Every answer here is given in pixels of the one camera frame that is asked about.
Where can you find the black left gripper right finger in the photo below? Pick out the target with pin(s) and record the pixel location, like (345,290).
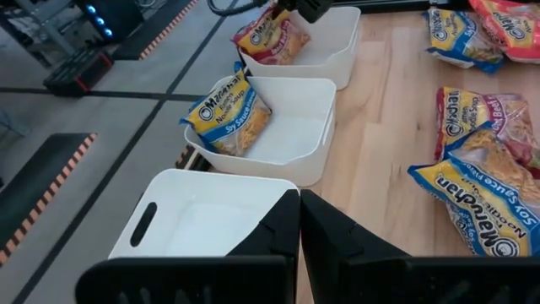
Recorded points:
(337,262)

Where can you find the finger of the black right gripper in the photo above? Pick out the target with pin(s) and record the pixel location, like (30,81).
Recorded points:
(314,10)
(280,4)

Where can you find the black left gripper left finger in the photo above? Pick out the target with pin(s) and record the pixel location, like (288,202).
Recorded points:
(270,253)

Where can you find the red roast beef ramen pack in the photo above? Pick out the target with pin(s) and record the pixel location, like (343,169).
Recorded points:
(270,40)
(464,114)

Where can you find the blue soy sauce ramen pack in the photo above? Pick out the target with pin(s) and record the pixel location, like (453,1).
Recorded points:
(485,198)
(455,38)
(462,230)
(223,114)

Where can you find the orange chicken ramen pack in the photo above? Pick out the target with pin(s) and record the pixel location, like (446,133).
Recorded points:
(514,29)

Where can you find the white plastic bin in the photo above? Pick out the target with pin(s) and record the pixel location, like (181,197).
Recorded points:
(329,50)
(190,219)
(291,139)

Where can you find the black mat orange striped edge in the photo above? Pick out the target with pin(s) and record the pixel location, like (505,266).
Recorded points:
(34,186)
(147,29)
(185,155)

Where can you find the black device blue lights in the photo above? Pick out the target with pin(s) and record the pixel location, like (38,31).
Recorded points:
(122,17)

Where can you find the black case red trim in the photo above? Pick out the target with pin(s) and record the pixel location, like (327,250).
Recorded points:
(76,72)

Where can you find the grey metal frame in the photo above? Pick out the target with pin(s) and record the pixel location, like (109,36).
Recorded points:
(42,25)

